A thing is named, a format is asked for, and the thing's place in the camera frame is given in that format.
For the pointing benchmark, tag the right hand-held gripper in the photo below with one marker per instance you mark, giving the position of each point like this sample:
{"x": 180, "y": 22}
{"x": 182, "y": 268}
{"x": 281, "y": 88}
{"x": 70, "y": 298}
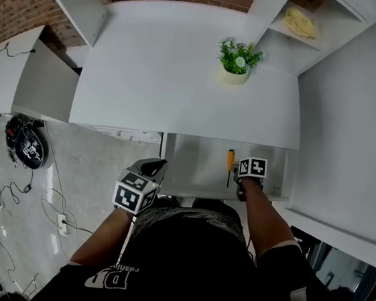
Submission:
{"x": 253, "y": 167}

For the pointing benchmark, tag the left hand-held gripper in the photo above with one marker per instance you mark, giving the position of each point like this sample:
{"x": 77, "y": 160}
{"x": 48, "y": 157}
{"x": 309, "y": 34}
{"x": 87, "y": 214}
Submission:
{"x": 136, "y": 192}

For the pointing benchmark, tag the white drawer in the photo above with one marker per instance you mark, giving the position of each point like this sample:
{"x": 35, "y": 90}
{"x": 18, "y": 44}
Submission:
{"x": 199, "y": 168}
{"x": 126, "y": 133}

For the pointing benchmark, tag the person's right forearm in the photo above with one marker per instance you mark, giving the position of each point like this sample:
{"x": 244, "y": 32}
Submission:
{"x": 265, "y": 216}

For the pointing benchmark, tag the person's left forearm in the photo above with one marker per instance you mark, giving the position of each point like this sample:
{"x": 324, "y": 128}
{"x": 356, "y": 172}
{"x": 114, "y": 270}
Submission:
{"x": 103, "y": 238}

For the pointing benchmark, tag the white closed drawer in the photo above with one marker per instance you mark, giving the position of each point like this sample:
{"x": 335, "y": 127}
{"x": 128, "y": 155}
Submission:
{"x": 126, "y": 133}

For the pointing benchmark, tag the white open shelf unit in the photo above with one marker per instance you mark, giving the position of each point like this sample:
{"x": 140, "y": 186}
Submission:
{"x": 288, "y": 43}

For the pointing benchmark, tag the white power strip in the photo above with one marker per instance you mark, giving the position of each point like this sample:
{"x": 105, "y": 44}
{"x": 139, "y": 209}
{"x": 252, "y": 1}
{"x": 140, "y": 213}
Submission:
{"x": 62, "y": 223}

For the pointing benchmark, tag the person's black printed t-shirt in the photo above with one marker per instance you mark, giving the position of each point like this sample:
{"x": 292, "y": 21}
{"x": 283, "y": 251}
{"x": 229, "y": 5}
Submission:
{"x": 188, "y": 268}

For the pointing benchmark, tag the green potted plant, white pot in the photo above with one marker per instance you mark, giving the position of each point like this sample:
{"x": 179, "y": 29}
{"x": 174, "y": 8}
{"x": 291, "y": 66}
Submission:
{"x": 237, "y": 64}

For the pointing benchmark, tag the black power adapter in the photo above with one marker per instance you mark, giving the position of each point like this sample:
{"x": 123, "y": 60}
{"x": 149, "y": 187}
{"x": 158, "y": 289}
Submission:
{"x": 27, "y": 188}

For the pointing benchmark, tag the white tall cabinet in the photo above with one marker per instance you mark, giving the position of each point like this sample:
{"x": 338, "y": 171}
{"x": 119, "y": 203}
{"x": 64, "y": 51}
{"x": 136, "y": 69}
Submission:
{"x": 355, "y": 132}

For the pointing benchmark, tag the yellow cloth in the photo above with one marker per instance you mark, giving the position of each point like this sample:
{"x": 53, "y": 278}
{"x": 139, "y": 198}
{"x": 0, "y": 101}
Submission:
{"x": 301, "y": 24}

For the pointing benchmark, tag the white side desk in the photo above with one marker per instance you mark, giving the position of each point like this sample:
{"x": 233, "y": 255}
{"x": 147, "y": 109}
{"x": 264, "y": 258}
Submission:
{"x": 18, "y": 73}

